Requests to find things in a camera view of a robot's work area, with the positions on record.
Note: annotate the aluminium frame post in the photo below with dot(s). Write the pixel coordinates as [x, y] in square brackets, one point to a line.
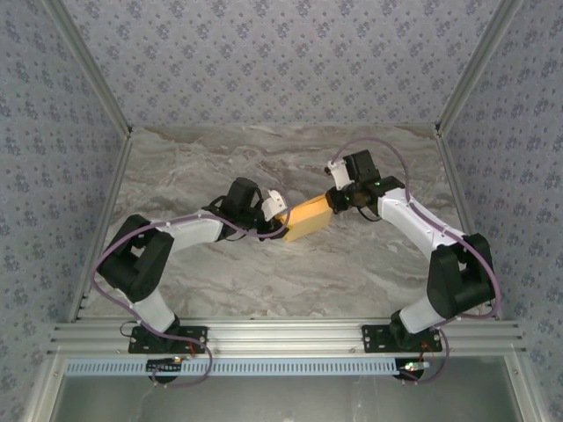
[88, 70]
[479, 70]

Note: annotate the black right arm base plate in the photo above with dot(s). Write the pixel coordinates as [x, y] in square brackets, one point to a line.
[376, 340]

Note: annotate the aluminium mounting rail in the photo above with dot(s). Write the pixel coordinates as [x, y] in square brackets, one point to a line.
[286, 336]

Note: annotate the yellow paper box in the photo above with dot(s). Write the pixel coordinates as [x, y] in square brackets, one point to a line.
[308, 217]

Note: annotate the small circuit board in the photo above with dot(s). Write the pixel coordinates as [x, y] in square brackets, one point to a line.
[413, 367]
[165, 365]

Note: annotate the grey metal panel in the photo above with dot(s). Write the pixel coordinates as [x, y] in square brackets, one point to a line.
[281, 397]

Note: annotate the aluminium table side rail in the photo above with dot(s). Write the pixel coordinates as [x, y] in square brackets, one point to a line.
[115, 184]

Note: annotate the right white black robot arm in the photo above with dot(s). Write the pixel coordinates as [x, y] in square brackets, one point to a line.
[457, 277]

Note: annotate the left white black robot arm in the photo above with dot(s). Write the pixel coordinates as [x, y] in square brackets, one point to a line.
[132, 259]

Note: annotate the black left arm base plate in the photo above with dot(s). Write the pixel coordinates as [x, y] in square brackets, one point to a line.
[193, 340]

